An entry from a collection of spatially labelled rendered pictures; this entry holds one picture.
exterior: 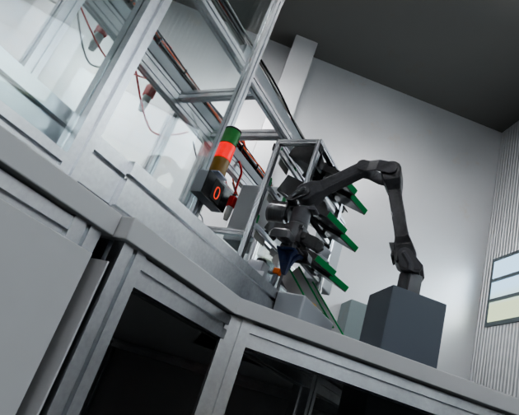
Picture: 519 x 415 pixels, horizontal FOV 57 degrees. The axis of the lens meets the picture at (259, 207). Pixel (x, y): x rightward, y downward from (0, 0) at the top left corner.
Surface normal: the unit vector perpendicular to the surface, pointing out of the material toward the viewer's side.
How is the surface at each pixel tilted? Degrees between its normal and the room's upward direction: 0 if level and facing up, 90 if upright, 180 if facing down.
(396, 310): 90
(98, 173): 90
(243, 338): 90
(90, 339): 90
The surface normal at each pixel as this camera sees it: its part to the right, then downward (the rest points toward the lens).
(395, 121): 0.19, -0.34
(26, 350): 0.86, 0.07
